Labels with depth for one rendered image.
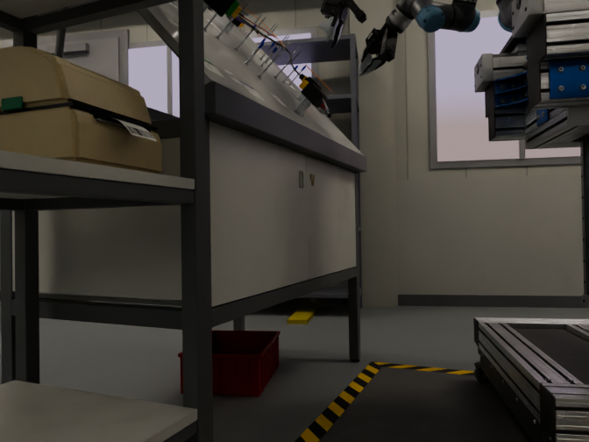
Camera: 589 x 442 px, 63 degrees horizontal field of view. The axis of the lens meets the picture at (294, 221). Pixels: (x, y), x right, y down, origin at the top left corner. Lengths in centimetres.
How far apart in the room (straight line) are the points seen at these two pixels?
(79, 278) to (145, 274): 19
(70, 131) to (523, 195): 325
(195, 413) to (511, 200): 302
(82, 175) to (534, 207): 328
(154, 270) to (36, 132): 41
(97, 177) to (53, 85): 15
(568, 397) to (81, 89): 103
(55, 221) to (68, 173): 59
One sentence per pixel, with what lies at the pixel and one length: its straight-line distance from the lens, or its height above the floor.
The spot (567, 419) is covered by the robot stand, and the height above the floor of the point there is 19.
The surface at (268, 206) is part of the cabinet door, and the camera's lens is 128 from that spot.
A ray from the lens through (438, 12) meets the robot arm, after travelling 167.
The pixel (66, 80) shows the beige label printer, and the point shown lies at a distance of 80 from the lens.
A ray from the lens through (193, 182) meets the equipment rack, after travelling 91.
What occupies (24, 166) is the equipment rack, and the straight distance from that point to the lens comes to 66.
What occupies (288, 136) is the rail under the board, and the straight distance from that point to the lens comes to 133.
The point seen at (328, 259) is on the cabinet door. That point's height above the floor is 46.
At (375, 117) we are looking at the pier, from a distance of 356.
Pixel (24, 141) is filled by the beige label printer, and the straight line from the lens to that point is 83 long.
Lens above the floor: 57
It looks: 1 degrees up
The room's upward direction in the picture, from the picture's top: 1 degrees counter-clockwise
